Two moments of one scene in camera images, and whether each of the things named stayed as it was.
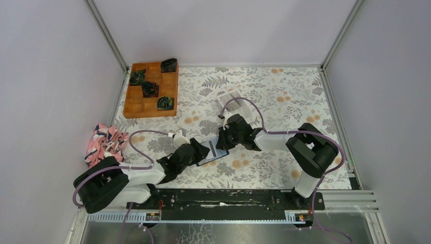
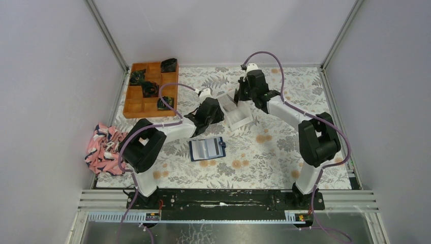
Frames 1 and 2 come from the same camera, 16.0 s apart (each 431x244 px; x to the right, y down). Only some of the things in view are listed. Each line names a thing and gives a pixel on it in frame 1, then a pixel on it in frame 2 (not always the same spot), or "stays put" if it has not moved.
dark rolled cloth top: x=168 y=65 stays put
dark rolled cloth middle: x=150 y=89 stays put
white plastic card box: x=235 y=107 stays put
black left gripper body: x=197 y=156 -> x=216 y=118
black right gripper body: x=228 y=139 -> x=244 y=92
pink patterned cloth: x=106 y=142 stays put
